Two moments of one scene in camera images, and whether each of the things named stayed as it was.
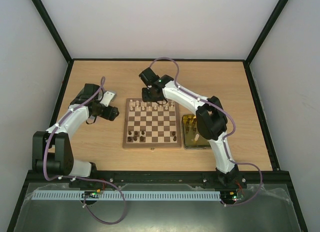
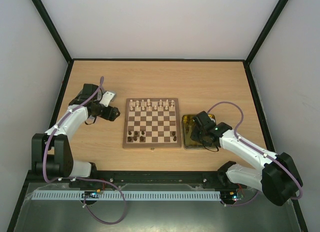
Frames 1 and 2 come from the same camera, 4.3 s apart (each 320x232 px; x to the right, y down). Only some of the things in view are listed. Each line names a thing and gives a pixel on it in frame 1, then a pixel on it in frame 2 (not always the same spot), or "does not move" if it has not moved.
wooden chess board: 151,124 does not move
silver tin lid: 79,94 does not move
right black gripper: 149,94 to 197,133
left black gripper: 110,114 does not move
